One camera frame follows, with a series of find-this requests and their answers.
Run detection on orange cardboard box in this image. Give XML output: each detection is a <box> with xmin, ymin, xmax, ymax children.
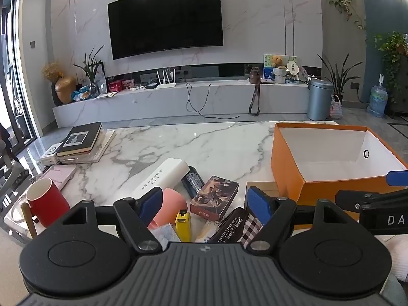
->
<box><xmin>270</xmin><ymin>122</ymin><xmax>408</xmax><ymax>229</ymax></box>

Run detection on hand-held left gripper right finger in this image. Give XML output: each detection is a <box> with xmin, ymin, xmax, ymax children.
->
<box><xmin>247</xmin><ymin>185</ymin><xmax>348</xmax><ymax>252</ymax></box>

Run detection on white flat box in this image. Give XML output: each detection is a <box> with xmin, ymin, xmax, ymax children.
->
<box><xmin>40</xmin><ymin>143</ymin><xmax>64</xmax><ymax>166</ymax></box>

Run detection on dark cabinet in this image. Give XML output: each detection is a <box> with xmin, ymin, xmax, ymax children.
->
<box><xmin>390</xmin><ymin>64</ymin><xmax>408</xmax><ymax>118</ymax></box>

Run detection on blue snack bag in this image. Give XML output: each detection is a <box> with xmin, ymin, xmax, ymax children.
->
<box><xmin>72</xmin><ymin>85</ymin><xmax>93</xmax><ymax>102</ymax></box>

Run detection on hanging vine plant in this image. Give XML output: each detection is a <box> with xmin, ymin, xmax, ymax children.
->
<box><xmin>326</xmin><ymin>0</ymin><xmax>367</xmax><ymax>31</ymax></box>

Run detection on black printed case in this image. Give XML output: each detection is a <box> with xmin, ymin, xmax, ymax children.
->
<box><xmin>207</xmin><ymin>207</ymin><xmax>252</xmax><ymax>244</ymax></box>

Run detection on red mug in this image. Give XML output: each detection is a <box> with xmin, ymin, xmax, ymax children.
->
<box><xmin>25</xmin><ymin>178</ymin><xmax>71</xmax><ymax>228</ymax></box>

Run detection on yellow tape measure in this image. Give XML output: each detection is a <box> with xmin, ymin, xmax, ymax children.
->
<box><xmin>175</xmin><ymin>210</ymin><xmax>192</xmax><ymax>243</ymax></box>

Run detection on long white box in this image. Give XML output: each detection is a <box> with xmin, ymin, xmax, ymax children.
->
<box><xmin>131</xmin><ymin>158</ymin><xmax>191</xmax><ymax>200</ymax></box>

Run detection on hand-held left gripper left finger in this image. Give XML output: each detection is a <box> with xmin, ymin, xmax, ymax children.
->
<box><xmin>60</xmin><ymin>186</ymin><xmax>163</xmax><ymax>254</ymax></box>

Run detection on dried yellow flowers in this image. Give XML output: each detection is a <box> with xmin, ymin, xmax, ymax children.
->
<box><xmin>42</xmin><ymin>62</ymin><xmax>64</xmax><ymax>82</ymax></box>

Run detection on white paper packet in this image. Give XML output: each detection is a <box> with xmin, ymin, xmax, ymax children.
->
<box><xmin>193</xmin><ymin>221</ymin><xmax>224</xmax><ymax>243</ymax></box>

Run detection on white plastic bag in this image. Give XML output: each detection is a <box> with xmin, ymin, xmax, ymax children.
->
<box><xmin>95</xmin><ymin>72</ymin><xmax>107</xmax><ymax>94</ymax></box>

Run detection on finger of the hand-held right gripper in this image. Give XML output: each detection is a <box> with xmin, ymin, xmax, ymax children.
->
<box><xmin>335</xmin><ymin>189</ymin><xmax>408</xmax><ymax>212</ymax></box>
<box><xmin>385</xmin><ymin>170</ymin><xmax>408</xmax><ymax>186</ymax></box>

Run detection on black cable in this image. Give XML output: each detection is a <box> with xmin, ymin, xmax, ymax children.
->
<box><xmin>185</xmin><ymin>80</ymin><xmax>239</xmax><ymax>120</ymax></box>

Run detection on black can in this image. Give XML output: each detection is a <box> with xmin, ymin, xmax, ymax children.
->
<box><xmin>181</xmin><ymin>166</ymin><xmax>205</xmax><ymax>198</ymax></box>

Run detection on glass balcony door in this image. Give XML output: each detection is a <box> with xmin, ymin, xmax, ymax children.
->
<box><xmin>0</xmin><ymin>0</ymin><xmax>42</xmax><ymax>147</ymax></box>

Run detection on illustrated poster board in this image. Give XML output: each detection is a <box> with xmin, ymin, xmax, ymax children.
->
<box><xmin>263</xmin><ymin>54</ymin><xmax>298</xmax><ymax>80</ymax></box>

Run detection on pink flat box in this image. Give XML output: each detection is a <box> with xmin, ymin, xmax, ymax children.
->
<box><xmin>40</xmin><ymin>164</ymin><xmax>77</xmax><ymax>190</ymax></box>

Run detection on gold vase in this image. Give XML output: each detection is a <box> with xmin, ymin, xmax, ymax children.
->
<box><xmin>55</xmin><ymin>76</ymin><xmax>77</xmax><ymax>104</ymax></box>

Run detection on marble television console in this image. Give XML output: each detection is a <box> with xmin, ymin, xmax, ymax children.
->
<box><xmin>52</xmin><ymin>80</ymin><xmax>322</xmax><ymax>128</ymax></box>

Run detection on black book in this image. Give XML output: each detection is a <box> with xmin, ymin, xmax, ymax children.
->
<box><xmin>57</xmin><ymin>122</ymin><xmax>103</xmax><ymax>157</ymax></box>

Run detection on blue water jug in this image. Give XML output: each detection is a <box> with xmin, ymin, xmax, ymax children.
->
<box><xmin>367</xmin><ymin>74</ymin><xmax>389</xmax><ymax>118</ymax></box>

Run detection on long-leaf potted plant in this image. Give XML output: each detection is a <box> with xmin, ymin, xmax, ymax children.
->
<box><xmin>317</xmin><ymin>53</ymin><xmax>356</xmax><ymax>103</ymax></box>

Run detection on wall-mounted television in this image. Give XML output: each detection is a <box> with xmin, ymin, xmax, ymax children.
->
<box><xmin>107</xmin><ymin>0</ymin><xmax>224</xmax><ymax>60</ymax></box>

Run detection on leafy plant on cabinet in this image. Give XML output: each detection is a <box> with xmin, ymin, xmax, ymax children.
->
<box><xmin>374</xmin><ymin>31</ymin><xmax>408</xmax><ymax>103</ymax></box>

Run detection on pink cup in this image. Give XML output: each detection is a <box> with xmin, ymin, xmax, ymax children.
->
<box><xmin>148</xmin><ymin>187</ymin><xmax>187</xmax><ymax>230</ymax></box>

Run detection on green plant in glass vase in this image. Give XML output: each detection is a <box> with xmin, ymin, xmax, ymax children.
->
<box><xmin>73</xmin><ymin>45</ymin><xmax>106</xmax><ymax>98</ymax></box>

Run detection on wooden stick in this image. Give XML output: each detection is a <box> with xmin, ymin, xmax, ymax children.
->
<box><xmin>21</xmin><ymin>202</ymin><xmax>38</xmax><ymax>239</ymax></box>

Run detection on silver trash can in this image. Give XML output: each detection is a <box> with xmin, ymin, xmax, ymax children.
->
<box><xmin>307</xmin><ymin>79</ymin><xmax>334</xmax><ymax>122</ymax></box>

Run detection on white router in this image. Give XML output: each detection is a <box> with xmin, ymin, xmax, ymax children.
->
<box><xmin>156</xmin><ymin>68</ymin><xmax>178</xmax><ymax>90</ymax></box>

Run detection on illustrated card box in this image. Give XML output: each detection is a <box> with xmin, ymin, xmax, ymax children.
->
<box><xmin>190</xmin><ymin>175</ymin><xmax>239</xmax><ymax>222</ymax></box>

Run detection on white fan ornament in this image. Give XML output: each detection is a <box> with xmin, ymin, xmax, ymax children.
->
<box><xmin>286</xmin><ymin>61</ymin><xmax>301</xmax><ymax>82</ymax></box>

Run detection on brown case with strap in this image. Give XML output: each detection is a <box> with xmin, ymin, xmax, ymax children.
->
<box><xmin>248</xmin><ymin>67</ymin><xmax>263</xmax><ymax>117</ymax></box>

